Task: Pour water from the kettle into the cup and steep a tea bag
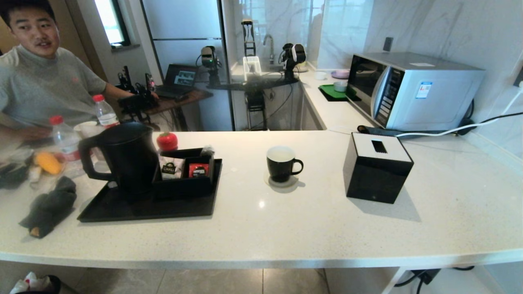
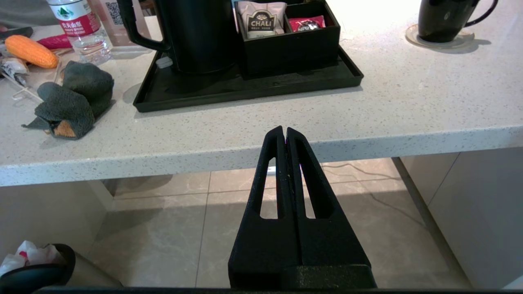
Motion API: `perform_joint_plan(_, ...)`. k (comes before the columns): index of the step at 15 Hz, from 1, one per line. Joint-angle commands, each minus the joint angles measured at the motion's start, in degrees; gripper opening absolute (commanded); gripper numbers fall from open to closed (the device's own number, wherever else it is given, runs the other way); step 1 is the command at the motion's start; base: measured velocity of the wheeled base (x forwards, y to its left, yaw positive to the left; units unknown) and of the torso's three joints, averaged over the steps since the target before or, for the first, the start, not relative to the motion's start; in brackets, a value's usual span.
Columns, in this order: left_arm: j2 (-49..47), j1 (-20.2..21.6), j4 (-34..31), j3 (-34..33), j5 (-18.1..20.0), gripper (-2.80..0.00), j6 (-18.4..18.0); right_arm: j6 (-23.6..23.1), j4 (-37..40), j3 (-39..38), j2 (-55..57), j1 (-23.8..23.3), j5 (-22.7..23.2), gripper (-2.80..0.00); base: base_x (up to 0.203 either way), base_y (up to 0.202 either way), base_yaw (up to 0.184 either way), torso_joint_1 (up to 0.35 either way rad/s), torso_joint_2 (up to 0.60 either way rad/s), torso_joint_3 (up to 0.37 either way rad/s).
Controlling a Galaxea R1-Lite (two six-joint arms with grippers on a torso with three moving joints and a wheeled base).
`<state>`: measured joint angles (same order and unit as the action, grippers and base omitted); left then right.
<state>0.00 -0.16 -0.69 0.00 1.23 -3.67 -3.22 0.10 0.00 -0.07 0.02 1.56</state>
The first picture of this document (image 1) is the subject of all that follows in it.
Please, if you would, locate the black plug and cable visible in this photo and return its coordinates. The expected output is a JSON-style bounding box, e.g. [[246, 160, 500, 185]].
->
[[394, 267, 476, 294]]

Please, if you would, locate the red label water bottle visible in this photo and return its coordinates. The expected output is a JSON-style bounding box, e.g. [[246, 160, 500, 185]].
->
[[49, 115, 82, 172]]

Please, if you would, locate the black electric kettle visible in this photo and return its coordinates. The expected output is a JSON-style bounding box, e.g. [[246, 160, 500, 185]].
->
[[78, 121, 158, 200]]

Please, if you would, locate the red snack packet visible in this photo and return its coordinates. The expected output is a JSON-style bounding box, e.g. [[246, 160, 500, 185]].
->
[[188, 163, 210, 178]]

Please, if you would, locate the black mug white inside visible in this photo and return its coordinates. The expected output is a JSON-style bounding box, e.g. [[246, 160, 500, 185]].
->
[[266, 146, 304, 183]]

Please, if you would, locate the clear water bottle red cap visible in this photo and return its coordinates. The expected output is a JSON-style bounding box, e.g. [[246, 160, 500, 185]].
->
[[92, 94, 120, 129]]

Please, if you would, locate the green tray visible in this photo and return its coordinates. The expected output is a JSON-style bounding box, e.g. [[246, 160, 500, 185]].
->
[[319, 84, 360, 102]]

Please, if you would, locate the paper cup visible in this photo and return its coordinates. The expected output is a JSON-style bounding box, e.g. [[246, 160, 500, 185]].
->
[[74, 121, 103, 139]]

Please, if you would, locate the dark framed window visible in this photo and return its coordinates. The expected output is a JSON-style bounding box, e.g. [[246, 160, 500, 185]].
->
[[94, 0, 131, 48]]

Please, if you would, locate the round pale coaster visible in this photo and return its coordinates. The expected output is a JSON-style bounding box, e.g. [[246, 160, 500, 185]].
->
[[264, 174, 299, 189]]

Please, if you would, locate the dark grey cloth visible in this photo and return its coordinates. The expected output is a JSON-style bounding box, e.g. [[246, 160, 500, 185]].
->
[[18, 176, 77, 239]]

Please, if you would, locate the orange corn toy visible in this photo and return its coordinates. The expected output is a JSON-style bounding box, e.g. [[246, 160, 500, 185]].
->
[[34, 152, 63, 175]]

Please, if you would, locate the black rectangular serving tray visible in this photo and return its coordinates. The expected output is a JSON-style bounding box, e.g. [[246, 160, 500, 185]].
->
[[77, 158, 223, 223]]

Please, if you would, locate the silver microwave oven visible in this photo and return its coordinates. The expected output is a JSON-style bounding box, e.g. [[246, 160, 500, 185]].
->
[[346, 52, 486, 132]]

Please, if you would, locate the black laptop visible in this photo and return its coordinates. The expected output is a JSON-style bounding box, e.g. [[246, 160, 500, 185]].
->
[[156, 64, 199, 98]]

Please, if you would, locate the chrome faucet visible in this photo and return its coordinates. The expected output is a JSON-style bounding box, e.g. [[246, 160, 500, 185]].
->
[[263, 34, 275, 64]]

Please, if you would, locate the black compartment box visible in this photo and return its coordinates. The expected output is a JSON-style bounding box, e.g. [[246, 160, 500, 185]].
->
[[152, 148, 216, 200]]

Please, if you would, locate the black power strip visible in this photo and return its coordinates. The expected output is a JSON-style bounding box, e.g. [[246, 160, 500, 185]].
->
[[357, 125, 450, 137]]

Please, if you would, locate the red tomato shaped timer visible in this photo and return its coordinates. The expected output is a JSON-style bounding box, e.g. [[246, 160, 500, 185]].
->
[[156, 131, 179, 152]]

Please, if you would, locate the white packet with black logo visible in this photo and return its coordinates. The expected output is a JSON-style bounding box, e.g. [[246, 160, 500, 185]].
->
[[161, 157, 185, 180]]

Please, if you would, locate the black white robot joint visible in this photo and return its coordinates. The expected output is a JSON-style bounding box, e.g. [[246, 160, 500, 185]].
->
[[279, 43, 307, 81]]

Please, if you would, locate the man in grey t-shirt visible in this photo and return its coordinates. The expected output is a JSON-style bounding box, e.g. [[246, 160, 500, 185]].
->
[[0, 0, 160, 141]]

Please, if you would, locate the bin with white rubbish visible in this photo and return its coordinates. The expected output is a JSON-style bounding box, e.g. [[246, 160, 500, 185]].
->
[[9, 272, 62, 294]]

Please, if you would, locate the black upright bracket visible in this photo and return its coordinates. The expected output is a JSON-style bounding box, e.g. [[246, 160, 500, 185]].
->
[[241, 18, 257, 57]]

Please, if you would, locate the black microwave cable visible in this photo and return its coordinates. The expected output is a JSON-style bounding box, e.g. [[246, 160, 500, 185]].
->
[[460, 99, 523, 131]]

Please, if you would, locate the brown wooden desk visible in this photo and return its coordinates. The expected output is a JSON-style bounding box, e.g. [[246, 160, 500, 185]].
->
[[143, 89, 214, 131]]

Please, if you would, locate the black tissue box white lid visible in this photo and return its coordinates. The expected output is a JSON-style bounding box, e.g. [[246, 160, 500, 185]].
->
[[343, 132, 414, 204]]

